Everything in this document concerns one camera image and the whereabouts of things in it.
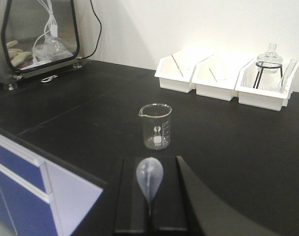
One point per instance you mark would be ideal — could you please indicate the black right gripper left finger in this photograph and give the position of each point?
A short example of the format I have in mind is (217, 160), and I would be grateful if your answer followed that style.
(132, 210)

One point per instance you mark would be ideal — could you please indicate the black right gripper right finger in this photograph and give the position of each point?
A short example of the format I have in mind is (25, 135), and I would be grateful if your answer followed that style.
(168, 214)

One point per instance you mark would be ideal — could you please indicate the transparent plastic pipette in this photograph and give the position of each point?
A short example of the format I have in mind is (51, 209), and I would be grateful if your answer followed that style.
(149, 174)

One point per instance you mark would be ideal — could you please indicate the glass beaker on left bench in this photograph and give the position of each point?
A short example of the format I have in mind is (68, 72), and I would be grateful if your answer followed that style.
(156, 120)

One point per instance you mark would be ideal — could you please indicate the blue cabinet drawer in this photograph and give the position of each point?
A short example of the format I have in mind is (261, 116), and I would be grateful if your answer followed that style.
(28, 171)

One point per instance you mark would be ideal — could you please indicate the white bin left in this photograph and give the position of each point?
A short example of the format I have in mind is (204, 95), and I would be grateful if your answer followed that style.
(168, 74)

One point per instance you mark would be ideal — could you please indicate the white bin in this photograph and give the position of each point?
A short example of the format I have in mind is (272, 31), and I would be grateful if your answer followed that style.
(266, 96)
(168, 74)
(232, 63)

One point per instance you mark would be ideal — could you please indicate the white bin middle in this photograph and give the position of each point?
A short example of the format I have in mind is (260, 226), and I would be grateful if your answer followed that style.
(232, 63)

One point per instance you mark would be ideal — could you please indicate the red stirring rod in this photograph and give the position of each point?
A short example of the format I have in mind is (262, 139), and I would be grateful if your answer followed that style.
(177, 65)

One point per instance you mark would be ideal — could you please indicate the small beaker in middle bin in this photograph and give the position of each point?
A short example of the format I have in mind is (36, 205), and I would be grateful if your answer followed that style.
(220, 74)

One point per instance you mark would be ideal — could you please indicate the small beaker in bin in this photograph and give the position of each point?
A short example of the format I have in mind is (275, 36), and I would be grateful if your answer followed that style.
(184, 66)
(220, 74)

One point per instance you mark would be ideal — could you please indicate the small beaker in left bin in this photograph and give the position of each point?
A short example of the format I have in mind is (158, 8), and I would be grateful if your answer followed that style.
(184, 66)

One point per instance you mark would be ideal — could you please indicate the white bin right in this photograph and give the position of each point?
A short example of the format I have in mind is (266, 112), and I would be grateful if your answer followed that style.
(266, 96)

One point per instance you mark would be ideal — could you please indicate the glass test tube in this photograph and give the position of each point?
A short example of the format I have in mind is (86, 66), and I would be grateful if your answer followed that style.
(285, 83)

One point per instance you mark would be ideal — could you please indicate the plastic bag in chamber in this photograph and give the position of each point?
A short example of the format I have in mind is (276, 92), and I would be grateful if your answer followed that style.
(49, 51)

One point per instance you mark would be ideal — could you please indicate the glass flask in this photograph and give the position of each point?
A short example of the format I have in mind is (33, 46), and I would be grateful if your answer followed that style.
(270, 58)

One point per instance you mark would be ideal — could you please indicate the beige rubber gloves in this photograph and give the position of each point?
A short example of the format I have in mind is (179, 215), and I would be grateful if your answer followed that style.
(17, 56)

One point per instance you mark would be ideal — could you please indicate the steel glove box chamber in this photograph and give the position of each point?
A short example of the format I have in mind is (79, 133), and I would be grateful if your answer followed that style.
(25, 21)

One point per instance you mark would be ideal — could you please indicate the black wire tripod stand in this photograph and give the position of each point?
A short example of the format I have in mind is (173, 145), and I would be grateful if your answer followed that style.
(262, 65)

